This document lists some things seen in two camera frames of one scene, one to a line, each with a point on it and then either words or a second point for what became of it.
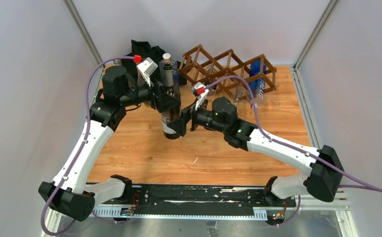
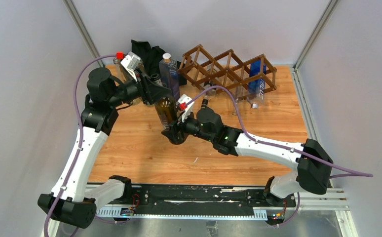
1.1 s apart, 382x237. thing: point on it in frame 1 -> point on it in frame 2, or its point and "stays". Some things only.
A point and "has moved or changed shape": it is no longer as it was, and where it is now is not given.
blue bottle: (162, 78) stays
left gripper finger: (166, 101) -> (156, 93)
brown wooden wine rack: (228, 71) stays
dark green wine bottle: (168, 81) has moved or changed shape
